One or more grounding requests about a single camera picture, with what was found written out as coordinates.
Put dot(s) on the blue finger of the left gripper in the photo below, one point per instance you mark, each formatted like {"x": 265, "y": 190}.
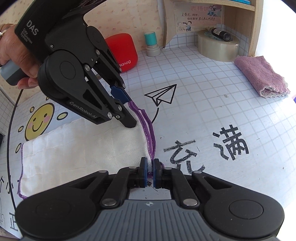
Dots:
{"x": 120, "y": 95}

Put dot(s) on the red cylindrical speaker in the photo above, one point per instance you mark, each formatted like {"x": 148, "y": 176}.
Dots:
{"x": 124, "y": 51}

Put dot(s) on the dark small bottle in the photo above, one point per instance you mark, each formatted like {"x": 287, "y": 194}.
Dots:
{"x": 221, "y": 34}

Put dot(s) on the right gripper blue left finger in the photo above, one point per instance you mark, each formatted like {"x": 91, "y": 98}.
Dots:
{"x": 142, "y": 173}

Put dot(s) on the white towel purple edge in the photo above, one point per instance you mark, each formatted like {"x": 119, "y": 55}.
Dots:
{"x": 80, "y": 148}

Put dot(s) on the purple folded cloth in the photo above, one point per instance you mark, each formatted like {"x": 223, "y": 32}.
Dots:
{"x": 262, "y": 77}

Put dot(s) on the clear tape roll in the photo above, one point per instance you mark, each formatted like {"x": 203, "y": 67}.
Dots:
{"x": 216, "y": 49}

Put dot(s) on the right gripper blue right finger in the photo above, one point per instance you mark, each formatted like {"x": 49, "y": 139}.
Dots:
{"x": 157, "y": 173}

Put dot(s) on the cartoon picture card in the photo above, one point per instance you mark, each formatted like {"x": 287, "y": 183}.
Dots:
{"x": 192, "y": 17}

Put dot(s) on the person left hand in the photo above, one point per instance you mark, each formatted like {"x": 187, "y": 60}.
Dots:
{"x": 13, "y": 49}

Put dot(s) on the wooden shelf unit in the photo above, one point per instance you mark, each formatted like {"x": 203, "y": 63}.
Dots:
{"x": 241, "y": 19}

